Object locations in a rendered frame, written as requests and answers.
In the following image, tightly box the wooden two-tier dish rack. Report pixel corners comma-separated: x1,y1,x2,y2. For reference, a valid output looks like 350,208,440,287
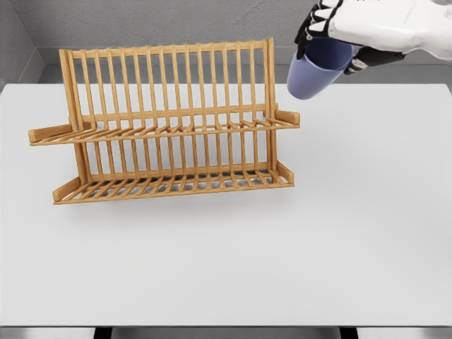
28,37,301,206

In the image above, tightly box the blue cup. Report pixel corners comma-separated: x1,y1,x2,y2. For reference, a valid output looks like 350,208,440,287
286,37,359,101

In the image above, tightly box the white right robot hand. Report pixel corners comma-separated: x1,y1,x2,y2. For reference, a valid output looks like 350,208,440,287
294,0,427,76

